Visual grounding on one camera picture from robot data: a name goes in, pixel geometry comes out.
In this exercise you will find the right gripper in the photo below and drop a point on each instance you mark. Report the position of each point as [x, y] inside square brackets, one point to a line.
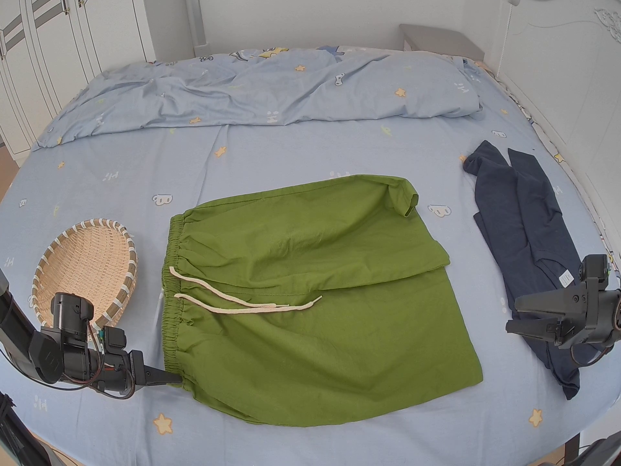
[604, 313]

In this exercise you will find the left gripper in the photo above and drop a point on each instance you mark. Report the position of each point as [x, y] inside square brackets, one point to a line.
[114, 372]

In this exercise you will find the green shorts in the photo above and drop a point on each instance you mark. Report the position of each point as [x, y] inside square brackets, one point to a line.
[315, 270]

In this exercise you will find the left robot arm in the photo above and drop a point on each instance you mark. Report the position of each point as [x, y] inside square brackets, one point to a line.
[14, 328]

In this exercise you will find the round woven basket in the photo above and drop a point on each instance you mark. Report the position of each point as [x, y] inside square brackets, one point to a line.
[82, 265]

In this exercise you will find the bed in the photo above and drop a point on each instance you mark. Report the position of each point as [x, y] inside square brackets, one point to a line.
[291, 153]

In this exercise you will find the dark blue T-shirt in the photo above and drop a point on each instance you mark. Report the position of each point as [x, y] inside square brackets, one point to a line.
[529, 221]

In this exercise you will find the grey bedside table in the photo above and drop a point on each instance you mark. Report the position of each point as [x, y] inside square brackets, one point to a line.
[436, 39]

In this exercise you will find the pale blue quilt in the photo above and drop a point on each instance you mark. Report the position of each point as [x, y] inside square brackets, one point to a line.
[252, 95]

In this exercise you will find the white wardrobe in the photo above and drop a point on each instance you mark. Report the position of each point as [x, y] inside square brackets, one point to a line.
[58, 41]

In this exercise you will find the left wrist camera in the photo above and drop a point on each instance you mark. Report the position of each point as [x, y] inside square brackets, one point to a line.
[114, 340]

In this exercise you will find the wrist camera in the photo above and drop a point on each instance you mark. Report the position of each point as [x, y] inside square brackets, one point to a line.
[114, 340]
[594, 270]

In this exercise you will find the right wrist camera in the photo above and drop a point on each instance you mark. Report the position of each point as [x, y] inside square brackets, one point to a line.
[594, 270]

